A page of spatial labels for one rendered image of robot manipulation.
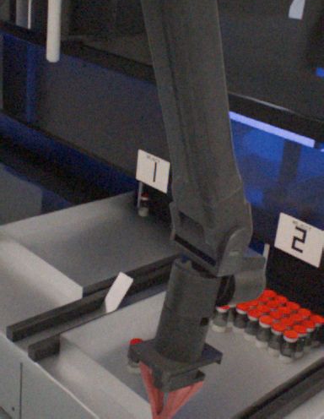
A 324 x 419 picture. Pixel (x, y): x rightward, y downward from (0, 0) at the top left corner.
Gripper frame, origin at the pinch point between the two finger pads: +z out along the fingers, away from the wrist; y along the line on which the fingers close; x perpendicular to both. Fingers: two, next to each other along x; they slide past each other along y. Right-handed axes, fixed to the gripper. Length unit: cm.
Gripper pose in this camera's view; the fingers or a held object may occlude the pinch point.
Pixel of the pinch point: (159, 417)
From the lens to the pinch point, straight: 83.0
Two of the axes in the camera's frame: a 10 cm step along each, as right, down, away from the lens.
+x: -7.0, -3.3, 6.3
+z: -2.2, 9.4, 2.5
